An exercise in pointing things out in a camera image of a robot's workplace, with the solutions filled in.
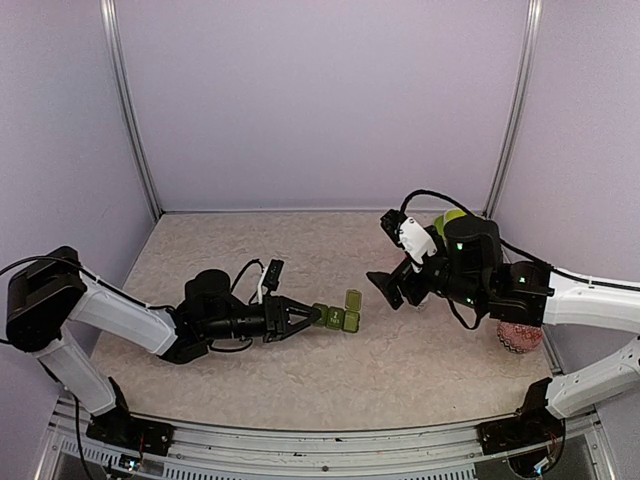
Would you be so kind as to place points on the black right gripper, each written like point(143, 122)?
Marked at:
point(388, 282)

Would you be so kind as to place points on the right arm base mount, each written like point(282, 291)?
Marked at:
point(532, 423)

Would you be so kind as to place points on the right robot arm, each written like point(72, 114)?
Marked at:
point(461, 261)

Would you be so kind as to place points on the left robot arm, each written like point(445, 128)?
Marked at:
point(47, 291)

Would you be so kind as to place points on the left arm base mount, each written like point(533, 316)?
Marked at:
point(132, 432)

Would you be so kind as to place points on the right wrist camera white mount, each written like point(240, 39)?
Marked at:
point(406, 233)

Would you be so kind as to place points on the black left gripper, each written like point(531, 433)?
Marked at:
point(276, 317)

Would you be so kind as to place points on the green plate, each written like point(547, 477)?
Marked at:
point(439, 225)

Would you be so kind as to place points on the aluminium frame post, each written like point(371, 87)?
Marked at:
point(109, 17)
point(517, 106)

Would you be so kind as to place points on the left aluminium frame post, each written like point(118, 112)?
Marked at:
point(109, 17)

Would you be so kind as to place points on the right aluminium frame post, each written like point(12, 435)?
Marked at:
point(517, 106)

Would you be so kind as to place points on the green pill organizer box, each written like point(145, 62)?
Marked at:
point(346, 318)

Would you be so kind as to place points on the front aluminium rail base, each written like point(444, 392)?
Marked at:
point(204, 448)

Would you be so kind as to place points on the lime green bowl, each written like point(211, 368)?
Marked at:
point(453, 214)

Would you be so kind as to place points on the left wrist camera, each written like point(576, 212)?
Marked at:
point(270, 280)

